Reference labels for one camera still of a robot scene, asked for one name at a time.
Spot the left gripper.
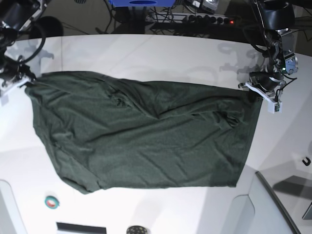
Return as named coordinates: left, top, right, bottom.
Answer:
left=251, top=71, right=283, bottom=92

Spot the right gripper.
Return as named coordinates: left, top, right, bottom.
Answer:
left=0, top=64, right=32, bottom=83

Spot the dark green t-shirt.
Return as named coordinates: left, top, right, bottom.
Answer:
left=25, top=71, right=262, bottom=194

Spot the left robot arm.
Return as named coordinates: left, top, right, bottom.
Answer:
left=250, top=0, right=298, bottom=92

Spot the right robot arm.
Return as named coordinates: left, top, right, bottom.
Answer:
left=0, top=0, right=49, bottom=87

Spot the black power strip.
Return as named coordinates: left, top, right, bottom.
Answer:
left=183, top=14, right=235, bottom=25

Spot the black U-shaped hook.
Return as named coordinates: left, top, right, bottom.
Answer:
left=302, top=157, right=312, bottom=166

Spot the grey metal tray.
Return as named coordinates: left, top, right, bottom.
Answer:
left=256, top=171, right=312, bottom=234

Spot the blue bin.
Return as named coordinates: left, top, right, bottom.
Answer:
left=109, top=0, right=175, bottom=7

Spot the green tape roll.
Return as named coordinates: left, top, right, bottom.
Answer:
left=44, top=196, right=59, bottom=210

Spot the black perforated round object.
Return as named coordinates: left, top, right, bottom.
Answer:
left=126, top=226, right=148, bottom=234

